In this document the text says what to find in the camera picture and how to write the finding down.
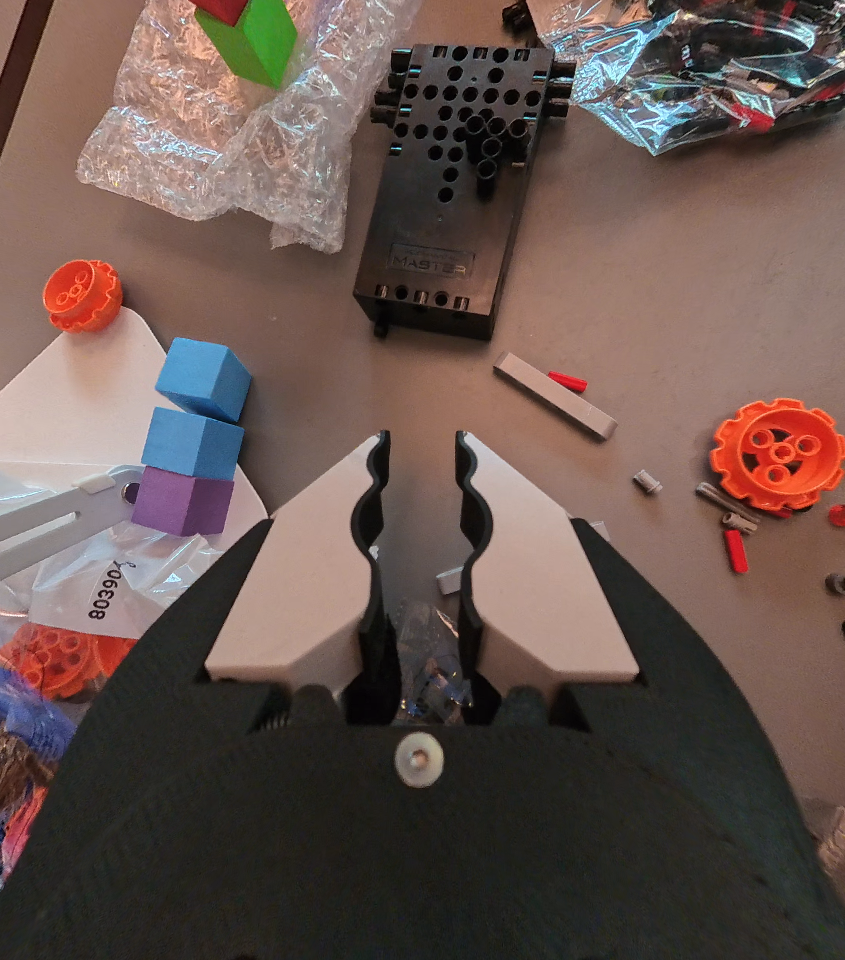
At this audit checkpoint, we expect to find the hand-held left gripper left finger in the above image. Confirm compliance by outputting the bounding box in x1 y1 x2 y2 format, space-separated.
205 429 403 726

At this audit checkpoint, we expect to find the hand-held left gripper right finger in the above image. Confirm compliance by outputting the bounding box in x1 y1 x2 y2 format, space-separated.
452 429 641 726

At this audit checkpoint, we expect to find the light grey perforated beam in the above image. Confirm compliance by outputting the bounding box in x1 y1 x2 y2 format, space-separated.
435 519 609 599

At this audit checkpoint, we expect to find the purple wooden cube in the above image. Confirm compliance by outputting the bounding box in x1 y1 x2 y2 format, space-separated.
130 466 236 537

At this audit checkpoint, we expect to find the blue wooden cube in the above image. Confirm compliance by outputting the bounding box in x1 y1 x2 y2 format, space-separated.
142 407 246 481
154 337 253 423

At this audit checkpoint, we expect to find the green wooden cube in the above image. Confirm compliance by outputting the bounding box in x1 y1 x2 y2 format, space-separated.
199 0 298 90

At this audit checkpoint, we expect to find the crumpled clear plastic bag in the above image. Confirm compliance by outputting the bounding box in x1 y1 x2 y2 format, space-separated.
391 598 478 727

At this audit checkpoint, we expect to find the flat grey plastic beam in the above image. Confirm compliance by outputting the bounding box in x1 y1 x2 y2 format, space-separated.
493 351 619 441

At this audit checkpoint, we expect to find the clear bag of orange gears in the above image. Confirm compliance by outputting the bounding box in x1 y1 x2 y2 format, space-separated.
0 457 244 960

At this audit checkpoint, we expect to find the large orange plastic gear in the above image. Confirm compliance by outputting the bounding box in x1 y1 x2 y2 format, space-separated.
709 397 845 515

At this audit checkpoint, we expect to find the small orange plastic wheel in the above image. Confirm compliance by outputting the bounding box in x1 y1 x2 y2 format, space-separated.
41 259 124 335

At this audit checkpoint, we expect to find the black perforated plastic block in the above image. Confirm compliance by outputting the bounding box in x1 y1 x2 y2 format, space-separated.
352 43 577 342

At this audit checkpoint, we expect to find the clear bubble wrap sheet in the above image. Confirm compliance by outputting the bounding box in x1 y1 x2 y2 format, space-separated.
76 0 424 255

